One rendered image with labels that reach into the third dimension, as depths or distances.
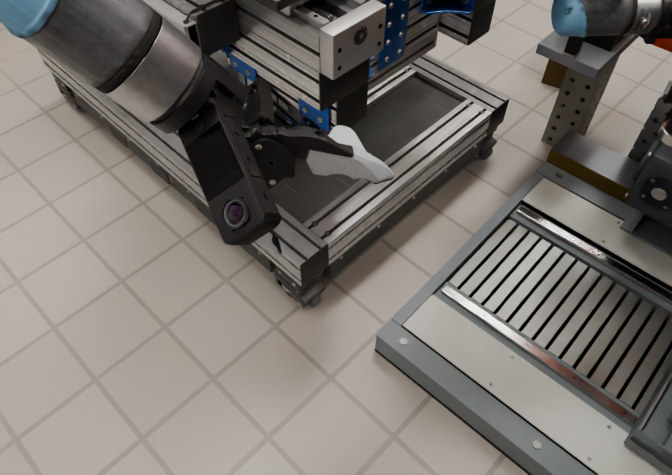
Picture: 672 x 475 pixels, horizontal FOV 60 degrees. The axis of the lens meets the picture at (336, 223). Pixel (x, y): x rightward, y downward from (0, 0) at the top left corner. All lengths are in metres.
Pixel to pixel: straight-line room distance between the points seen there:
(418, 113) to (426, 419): 0.85
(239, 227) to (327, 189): 1.06
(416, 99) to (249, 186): 1.37
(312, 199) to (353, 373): 0.44
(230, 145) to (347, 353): 1.06
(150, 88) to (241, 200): 0.11
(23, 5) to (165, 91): 0.10
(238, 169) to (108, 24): 0.14
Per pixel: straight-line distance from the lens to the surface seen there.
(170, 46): 0.47
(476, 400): 1.37
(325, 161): 0.52
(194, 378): 1.49
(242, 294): 1.58
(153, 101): 0.47
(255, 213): 0.45
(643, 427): 1.39
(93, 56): 0.45
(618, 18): 1.06
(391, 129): 1.68
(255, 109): 0.52
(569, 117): 1.97
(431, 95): 1.81
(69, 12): 0.45
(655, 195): 1.55
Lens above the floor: 1.32
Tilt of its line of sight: 51 degrees down
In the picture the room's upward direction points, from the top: straight up
